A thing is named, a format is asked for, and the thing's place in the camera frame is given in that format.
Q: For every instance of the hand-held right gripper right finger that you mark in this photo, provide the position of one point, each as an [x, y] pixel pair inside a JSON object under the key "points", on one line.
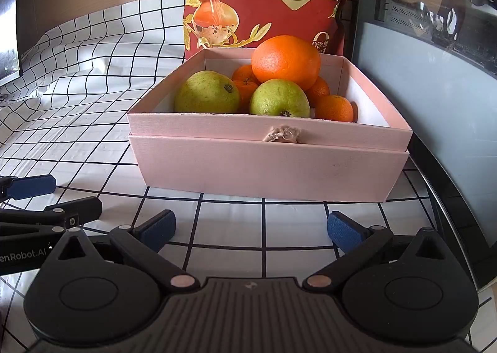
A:
{"points": [[343, 230]]}

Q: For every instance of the red printed snack bag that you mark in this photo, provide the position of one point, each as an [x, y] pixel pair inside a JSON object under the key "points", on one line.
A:
{"points": [[271, 15]]}

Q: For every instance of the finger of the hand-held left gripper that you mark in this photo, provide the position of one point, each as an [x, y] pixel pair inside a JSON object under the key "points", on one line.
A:
{"points": [[66, 213], [33, 186]]}

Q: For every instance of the large orange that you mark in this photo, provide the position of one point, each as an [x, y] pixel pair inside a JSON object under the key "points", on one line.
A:
{"points": [[286, 61]]}

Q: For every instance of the pink cardboard box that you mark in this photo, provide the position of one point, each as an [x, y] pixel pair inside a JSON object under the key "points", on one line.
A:
{"points": [[194, 127]]}

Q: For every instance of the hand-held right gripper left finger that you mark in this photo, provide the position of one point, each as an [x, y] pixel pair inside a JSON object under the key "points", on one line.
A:
{"points": [[157, 229]]}

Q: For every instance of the white checked tablecloth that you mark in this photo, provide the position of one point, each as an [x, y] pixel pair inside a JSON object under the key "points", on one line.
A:
{"points": [[77, 85]]}

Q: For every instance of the small tangerine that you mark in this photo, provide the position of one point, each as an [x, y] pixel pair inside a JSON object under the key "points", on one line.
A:
{"points": [[242, 74], [245, 92], [319, 92], [334, 108]]}

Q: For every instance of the black glass-sided computer case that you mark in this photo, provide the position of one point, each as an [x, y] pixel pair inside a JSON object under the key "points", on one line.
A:
{"points": [[427, 85]]}

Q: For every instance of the green pear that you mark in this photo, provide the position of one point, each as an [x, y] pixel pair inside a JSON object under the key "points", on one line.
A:
{"points": [[277, 98], [205, 92]]}

